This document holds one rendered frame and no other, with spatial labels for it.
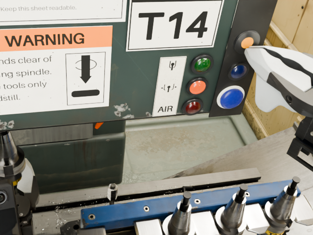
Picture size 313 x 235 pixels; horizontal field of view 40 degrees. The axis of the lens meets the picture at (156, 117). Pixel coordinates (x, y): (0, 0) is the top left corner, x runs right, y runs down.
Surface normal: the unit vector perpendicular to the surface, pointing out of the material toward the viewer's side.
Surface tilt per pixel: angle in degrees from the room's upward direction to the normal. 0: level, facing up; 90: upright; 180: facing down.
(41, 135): 88
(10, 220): 61
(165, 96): 90
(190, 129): 0
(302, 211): 0
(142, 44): 90
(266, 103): 90
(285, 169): 24
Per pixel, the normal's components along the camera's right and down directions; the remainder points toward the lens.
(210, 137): 0.11, -0.73
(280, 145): -0.29, -0.64
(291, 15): -0.96, 0.09
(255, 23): 0.25, 0.67
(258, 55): -0.58, -0.57
